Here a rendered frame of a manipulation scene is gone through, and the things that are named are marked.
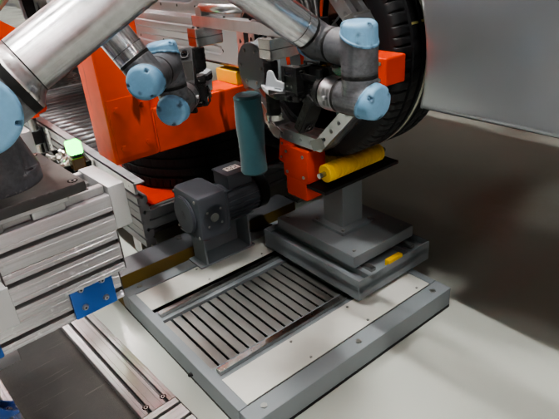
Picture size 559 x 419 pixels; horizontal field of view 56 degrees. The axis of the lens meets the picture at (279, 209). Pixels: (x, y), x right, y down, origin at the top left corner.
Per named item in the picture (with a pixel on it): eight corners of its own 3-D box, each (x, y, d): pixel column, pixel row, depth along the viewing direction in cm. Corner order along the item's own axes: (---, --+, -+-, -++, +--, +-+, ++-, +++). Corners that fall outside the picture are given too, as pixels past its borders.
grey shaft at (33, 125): (58, 184, 288) (32, 94, 265) (48, 188, 285) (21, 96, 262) (53, 179, 294) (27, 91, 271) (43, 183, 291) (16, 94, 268)
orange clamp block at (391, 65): (378, 76, 140) (405, 81, 133) (358, 82, 136) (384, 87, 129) (378, 49, 137) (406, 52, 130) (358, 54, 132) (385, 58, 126)
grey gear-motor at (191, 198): (294, 239, 212) (289, 158, 196) (206, 282, 190) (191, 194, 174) (267, 224, 225) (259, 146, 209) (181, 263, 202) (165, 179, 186)
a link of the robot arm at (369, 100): (394, 76, 105) (393, 118, 109) (353, 70, 113) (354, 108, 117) (367, 85, 101) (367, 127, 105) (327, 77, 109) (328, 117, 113)
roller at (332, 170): (390, 160, 174) (390, 143, 172) (325, 187, 159) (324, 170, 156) (377, 155, 179) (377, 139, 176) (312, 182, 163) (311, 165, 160)
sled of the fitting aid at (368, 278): (427, 260, 191) (429, 238, 187) (358, 303, 172) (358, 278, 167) (331, 216, 227) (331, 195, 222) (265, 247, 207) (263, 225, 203)
